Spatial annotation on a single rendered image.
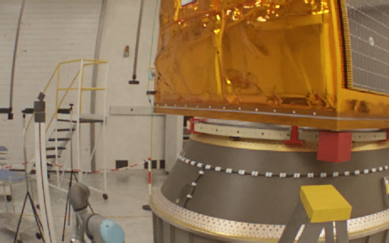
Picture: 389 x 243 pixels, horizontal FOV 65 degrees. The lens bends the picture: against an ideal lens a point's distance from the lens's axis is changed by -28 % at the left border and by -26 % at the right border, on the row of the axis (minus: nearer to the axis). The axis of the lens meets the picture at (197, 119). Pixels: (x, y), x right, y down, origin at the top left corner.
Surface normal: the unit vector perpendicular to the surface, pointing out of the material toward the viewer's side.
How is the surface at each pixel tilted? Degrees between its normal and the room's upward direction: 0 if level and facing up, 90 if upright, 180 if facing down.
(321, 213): 90
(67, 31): 90
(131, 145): 90
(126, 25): 90
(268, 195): 62
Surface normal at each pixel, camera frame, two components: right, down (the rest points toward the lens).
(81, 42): 0.52, 0.05
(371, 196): 0.22, -0.43
